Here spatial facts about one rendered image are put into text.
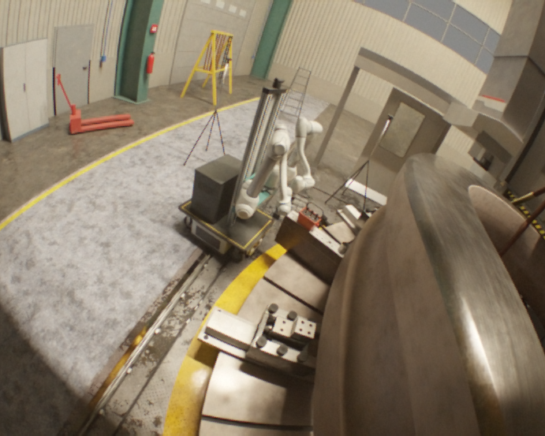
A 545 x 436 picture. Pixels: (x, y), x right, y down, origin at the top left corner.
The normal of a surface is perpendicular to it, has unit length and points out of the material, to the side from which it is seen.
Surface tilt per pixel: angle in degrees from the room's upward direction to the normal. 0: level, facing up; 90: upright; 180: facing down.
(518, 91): 90
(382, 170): 90
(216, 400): 0
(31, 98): 90
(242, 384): 0
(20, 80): 90
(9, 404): 0
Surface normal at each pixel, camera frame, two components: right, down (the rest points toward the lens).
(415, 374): -0.95, -0.28
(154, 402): 0.29, -0.74
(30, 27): 0.90, 0.42
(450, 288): -0.46, -0.75
